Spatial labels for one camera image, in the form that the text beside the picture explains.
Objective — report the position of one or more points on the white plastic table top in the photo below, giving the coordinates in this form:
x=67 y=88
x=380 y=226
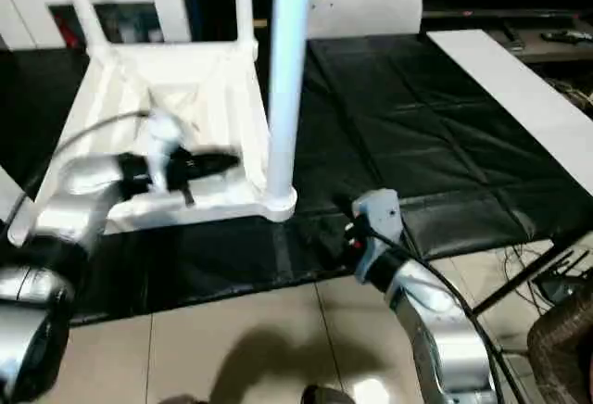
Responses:
x=213 y=80

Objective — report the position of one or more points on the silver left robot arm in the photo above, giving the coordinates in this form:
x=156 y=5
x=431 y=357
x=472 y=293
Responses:
x=56 y=228

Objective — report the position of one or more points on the small tan label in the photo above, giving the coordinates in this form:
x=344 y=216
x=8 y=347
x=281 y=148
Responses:
x=259 y=23

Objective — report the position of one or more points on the black floor rod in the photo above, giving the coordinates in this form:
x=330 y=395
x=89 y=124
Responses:
x=528 y=276

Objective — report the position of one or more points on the flat white board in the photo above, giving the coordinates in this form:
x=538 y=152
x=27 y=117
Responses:
x=519 y=98

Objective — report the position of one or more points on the white cabinet with glass doors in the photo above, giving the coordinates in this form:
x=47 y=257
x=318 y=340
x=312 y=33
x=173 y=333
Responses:
x=18 y=1

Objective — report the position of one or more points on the dark grey bag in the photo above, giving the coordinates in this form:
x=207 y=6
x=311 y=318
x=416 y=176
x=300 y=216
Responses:
x=565 y=348

